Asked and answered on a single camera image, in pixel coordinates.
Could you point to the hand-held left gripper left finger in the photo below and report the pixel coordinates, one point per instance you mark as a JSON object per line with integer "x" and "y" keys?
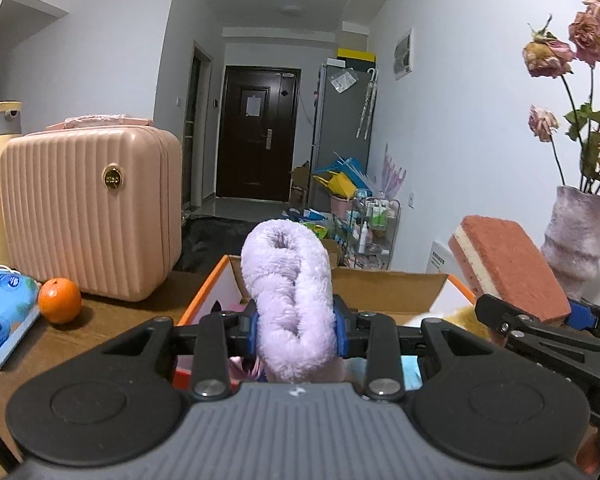
{"x": 253, "y": 332}

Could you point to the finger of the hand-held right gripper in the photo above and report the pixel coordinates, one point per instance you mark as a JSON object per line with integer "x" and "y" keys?
{"x": 582, "y": 312}
{"x": 505, "y": 314}

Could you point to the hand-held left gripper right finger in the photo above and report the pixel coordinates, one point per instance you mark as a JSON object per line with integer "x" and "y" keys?
{"x": 342, "y": 332}

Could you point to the orange scouring sponge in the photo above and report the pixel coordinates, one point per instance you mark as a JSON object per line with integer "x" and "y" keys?
{"x": 510, "y": 260}

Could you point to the cardboard box with orange edge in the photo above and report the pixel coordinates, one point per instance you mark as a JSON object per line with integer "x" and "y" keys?
{"x": 380, "y": 290}

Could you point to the lavender towel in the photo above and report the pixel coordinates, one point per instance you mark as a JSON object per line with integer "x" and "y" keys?
{"x": 290, "y": 285}

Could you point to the person's right hand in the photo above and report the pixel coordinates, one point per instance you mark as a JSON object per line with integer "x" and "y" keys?
{"x": 590, "y": 455}

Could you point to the pink cloth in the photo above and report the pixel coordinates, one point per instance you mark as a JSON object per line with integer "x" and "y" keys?
{"x": 242, "y": 367}

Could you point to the yellow fluffy cloth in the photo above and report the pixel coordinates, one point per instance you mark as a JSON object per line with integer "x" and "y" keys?
{"x": 460, "y": 322}

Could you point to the mauve textured vase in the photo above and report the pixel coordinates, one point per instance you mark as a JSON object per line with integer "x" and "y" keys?
{"x": 575, "y": 245}

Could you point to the small open cardboard box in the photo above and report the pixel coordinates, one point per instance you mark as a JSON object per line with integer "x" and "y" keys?
{"x": 332, "y": 255}

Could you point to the light blue face mask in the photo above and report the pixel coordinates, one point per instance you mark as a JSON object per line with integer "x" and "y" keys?
{"x": 410, "y": 372}

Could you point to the white board with label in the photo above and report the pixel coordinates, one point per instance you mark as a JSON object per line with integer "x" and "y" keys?
{"x": 440, "y": 257}

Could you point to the white spray bottle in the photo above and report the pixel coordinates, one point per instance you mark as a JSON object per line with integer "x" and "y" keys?
{"x": 363, "y": 237}

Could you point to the black bag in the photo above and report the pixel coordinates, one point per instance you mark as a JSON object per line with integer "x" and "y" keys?
{"x": 210, "y": 245}

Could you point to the green printed bag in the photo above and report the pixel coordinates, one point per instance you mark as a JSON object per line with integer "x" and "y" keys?
{"x": 317, "y": 230}

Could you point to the metal trolley cart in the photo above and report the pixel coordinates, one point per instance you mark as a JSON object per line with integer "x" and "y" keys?
{"x": 380, "y": 230}

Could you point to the pink plastic bucket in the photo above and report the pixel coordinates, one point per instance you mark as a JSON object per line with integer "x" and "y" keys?
{"x": 341, "y": 206}

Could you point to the yellow bag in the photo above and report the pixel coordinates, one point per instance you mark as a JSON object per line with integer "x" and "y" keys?
{"x": 340, "y": 185}

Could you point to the brown cardboard box by door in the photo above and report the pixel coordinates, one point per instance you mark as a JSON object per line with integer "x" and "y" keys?
{"x": 300, "y": 187}

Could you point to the blue bag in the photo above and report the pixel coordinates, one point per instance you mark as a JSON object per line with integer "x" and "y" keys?
{"x": 350, "y": 167}

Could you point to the purple flower bouquet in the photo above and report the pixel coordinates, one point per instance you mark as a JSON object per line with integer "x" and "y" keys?
{"x": 394, "y": 175}

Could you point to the dark brown entrance door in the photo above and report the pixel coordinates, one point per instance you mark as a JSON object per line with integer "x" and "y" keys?
{"x": 237, "y": 160}

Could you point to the small dried pink rose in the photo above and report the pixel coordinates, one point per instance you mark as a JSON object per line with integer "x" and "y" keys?
{"x": 542, "y": 122}

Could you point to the orange fruit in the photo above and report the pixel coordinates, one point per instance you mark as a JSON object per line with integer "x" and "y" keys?
{"x": 60, "y": 301}

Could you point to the grey refrigerator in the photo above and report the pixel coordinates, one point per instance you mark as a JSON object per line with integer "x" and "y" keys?
{"x": 337, "y": 130}

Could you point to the pink ribbed suitcase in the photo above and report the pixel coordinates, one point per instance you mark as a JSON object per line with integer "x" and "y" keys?
{"x": 80, "y": 220}

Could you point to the white folded umbrella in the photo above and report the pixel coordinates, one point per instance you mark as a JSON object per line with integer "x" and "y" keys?
{"x": 362, "y": 110}
{"x": 372, "y": 100}

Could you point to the white paper notice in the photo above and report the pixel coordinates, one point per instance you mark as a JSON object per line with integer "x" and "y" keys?
{"x": 253, "y": 105}

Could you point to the blue tissue pack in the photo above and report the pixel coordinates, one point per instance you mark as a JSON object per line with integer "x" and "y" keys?
{"x": 5, "y": 315}

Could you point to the clear plastic bag on refrigerator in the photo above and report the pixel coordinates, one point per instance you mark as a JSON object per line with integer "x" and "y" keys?
{"x": 344, "y": 81}

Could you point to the pink flat pack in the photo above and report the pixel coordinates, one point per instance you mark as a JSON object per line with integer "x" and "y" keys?
{"x": 100, "y": 122}

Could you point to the dried brown-pink rose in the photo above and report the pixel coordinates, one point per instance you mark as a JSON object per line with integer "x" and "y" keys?
{"x": 547, "y": 52}

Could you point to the yellow and black box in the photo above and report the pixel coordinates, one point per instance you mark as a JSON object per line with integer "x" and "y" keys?
{"x": 356, "y": 55}

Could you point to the side doorway frame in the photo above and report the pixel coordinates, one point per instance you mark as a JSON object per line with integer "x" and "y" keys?
{"x": 194, "y": 150}

